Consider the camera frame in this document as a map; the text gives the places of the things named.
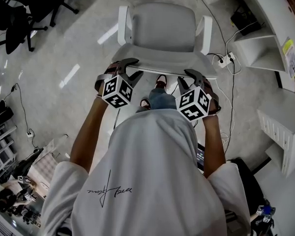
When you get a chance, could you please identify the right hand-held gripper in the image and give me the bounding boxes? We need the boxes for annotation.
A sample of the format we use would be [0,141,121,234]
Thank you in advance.
[175,68,210,122]

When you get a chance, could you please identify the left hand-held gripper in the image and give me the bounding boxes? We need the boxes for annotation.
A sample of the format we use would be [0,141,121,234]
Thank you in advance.
[101,58,145,109]

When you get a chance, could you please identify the grey white office chair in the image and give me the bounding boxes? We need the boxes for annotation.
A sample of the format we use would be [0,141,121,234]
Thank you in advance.
[112,1,218,80]

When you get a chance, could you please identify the person's left forearm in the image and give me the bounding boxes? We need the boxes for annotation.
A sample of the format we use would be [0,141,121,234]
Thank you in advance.
[70,95,111,175]

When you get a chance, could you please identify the person's right forearm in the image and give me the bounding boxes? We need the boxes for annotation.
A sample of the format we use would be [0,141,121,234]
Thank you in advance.
[202,114,227,179]

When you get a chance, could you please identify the white desk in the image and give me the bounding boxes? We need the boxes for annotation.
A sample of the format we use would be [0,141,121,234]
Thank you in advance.
[209,0,295,93]

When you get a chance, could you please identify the person's left hand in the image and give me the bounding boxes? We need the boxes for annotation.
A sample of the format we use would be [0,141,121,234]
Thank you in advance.
[104,61,121,79]

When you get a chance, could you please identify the person's right hand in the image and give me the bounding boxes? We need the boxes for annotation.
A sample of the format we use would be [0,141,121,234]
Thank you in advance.
[202,77,222,116]

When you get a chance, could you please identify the person's red white shoe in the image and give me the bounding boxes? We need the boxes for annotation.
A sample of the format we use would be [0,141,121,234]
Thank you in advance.
[155,74,168,89]
[140,97,152,110]

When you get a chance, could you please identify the person's blue jeans leg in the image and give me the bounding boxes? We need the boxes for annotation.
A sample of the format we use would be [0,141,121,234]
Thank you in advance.
[136,87,178,113]

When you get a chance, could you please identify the dark screen device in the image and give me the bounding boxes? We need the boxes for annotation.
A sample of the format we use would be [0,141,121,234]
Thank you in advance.
[196,143,207,175]

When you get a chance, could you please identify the black box device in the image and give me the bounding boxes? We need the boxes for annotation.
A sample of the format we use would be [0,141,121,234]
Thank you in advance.
[230,6,262,36]

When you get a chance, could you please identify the white drawer cabinet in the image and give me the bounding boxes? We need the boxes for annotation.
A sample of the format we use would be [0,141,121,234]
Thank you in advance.
[256,89,295,179]

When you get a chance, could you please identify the yellow green leaflet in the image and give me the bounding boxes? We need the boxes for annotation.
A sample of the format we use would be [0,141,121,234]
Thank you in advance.
[282,36,295,80]

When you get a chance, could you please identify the person's white shirt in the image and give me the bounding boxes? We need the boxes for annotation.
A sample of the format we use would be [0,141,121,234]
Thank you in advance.
[40,108,252,236]

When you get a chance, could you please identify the checked cloth bag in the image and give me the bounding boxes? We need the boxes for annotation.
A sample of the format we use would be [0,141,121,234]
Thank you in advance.
[30,138,59,197]

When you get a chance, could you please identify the spare gripper with blue parts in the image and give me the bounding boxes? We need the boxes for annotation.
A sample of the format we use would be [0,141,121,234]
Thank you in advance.
[250,199,276,231]

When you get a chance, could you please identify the white shelf rack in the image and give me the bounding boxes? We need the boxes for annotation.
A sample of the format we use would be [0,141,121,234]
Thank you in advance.
[0,119,18,190]

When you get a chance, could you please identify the white floor cable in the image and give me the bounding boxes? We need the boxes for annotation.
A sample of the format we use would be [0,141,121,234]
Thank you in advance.
[214,82,235,155]

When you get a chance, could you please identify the long black cable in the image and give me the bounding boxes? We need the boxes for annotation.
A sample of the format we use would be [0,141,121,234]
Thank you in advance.
[200,0,237,154]

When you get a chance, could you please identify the thin black cable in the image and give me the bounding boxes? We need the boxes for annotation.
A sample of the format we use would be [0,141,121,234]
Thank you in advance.
[1,82,40,150]

